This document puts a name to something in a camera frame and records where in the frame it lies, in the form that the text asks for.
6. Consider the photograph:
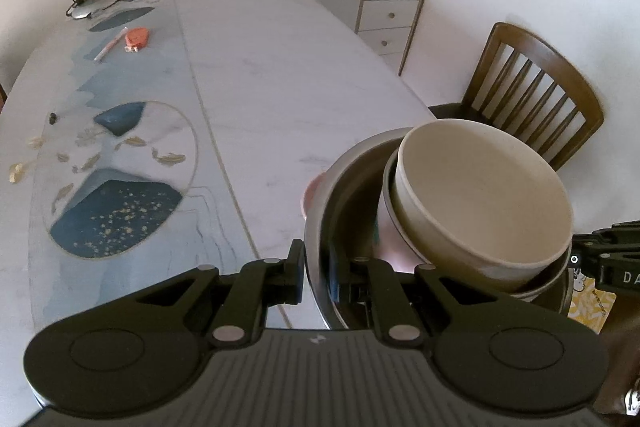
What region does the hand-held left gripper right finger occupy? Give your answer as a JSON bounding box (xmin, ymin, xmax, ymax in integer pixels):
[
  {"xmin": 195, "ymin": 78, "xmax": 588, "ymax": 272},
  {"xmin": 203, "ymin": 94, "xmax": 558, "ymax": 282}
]
[{"xmin": 327, "ymin": 251, "xmax": 501, "ymax": 349}]

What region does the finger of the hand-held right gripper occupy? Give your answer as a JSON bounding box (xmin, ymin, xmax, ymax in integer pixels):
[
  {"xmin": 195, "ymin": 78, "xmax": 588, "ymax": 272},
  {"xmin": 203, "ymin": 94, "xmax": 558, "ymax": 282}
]
[
  {"xmin": 592, "ymin": 221, "xmax": 640, "ymax": 237},
  {"xmin": 572, "ymin": 234, "xmax": 640, "ymax": 253}
]

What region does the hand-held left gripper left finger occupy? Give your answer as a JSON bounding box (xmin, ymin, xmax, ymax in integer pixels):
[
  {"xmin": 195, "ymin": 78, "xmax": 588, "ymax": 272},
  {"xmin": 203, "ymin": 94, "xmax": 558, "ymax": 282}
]
[{"xmin": 120, "ymin": 239, "xmax": 307, "ymax": 349}]

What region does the pink bowl with steel lining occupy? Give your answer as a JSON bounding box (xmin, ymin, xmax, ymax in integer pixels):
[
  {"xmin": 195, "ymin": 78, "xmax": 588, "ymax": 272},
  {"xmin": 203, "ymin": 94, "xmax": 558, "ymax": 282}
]
[{"xmin": 375, "ymin": 147, "xmax": 573, "ymax": 304}]

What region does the pink bear-shaped plate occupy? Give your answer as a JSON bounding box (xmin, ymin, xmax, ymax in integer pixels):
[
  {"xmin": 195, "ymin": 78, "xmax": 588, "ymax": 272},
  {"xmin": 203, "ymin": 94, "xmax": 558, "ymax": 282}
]
[{"xmin": 300, "ymin": 172, "xmax": 332, "ymax": 221}]

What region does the stainless steel bowl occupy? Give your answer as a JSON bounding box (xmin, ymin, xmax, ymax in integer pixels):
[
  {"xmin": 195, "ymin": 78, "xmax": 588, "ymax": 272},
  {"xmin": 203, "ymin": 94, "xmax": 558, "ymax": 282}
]
[{"xmin": 304, "ymin": 127, "xmax": 573, "ymax": 333}]

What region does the cream bowl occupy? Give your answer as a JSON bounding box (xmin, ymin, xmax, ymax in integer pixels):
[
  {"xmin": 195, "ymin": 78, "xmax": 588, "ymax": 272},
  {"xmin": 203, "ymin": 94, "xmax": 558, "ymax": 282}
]
[{"xmin": 389, "ymin": 119, "xmax": 573, "ymax": 293}]

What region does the yellow patterned bag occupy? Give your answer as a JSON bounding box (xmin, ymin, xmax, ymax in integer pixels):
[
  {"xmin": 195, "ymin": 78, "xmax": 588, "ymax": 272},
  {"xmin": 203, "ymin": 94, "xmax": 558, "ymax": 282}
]
[{"xmin": 567, "ymin": 267, "xmax": 618, "ymax": 335}]

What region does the wooden chair with dark seat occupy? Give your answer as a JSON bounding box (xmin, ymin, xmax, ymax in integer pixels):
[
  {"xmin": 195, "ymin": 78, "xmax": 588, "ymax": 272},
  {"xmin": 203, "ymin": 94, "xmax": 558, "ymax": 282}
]
[{"xmin": 429, "ymin": 22, "xmax": 605, "ymax": 172}]

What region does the orange tape measure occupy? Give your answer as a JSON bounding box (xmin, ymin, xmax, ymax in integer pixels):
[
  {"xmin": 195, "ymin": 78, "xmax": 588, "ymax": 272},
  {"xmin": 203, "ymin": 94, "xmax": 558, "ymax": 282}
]
[{"xmin": 124, "ymin": 27, "xmax": 151, "ymax": 54}]

